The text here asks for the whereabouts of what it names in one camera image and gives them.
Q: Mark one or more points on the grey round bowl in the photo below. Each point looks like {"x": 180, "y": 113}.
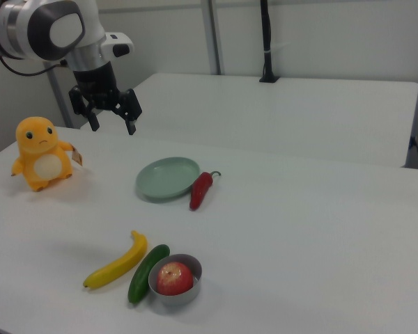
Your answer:
{"x": 181, "y": 300}

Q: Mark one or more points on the orange plush toy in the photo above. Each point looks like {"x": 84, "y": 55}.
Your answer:
{"x": 38, "y": 149}

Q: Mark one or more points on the black clamped camera pole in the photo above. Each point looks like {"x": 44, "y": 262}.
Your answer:
{"x": 267, "y": 35}

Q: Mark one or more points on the yellow banana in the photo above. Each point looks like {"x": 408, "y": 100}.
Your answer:
{"x": 125, "y": 261}

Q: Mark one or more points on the green cucumber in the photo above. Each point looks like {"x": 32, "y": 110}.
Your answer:
{"x": 141, "y": 278}

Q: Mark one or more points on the pale green plate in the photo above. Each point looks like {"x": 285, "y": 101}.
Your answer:
{"x": 163, "y": 181}

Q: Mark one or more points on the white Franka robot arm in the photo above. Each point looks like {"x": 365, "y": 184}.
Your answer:
{"x": 66, "y": 31}

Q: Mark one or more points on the red apple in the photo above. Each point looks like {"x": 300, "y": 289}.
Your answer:
{"x": 174, "y": 278}

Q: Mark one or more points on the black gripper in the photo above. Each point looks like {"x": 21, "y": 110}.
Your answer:
{"x": 95, "y": 85}

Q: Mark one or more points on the red chili pepper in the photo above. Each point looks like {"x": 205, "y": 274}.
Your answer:
{"x": 199, "y": 191}

